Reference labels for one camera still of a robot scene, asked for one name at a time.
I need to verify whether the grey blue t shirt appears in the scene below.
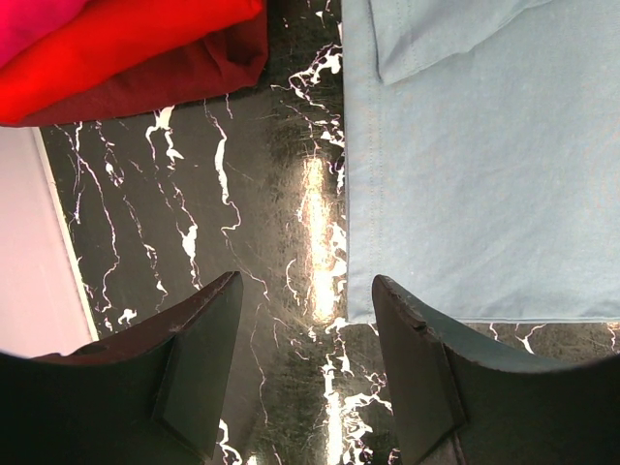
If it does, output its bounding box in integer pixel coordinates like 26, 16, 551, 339
342, 1, 619, 324

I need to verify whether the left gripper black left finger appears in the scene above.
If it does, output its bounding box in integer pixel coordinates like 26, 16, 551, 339
1, 272, 243, 464

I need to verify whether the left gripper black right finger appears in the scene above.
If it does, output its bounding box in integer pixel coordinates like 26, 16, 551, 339
372, 275, 619, 464

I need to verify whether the folded pink t shirt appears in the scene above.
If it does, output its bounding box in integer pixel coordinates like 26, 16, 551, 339
1, 0, 90, 67

